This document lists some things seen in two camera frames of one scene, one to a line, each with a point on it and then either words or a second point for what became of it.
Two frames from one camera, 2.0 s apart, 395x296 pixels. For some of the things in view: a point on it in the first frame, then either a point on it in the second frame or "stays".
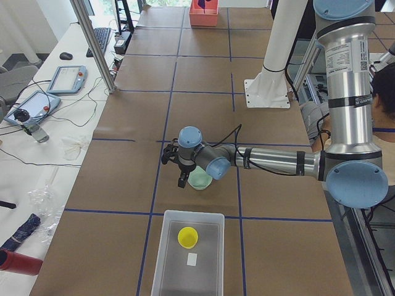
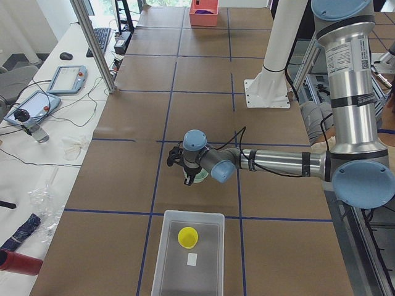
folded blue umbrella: (24, 231) stays
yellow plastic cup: (187, 237) stays
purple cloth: (202, 3) to (205, 12)
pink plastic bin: (207, 16) stays
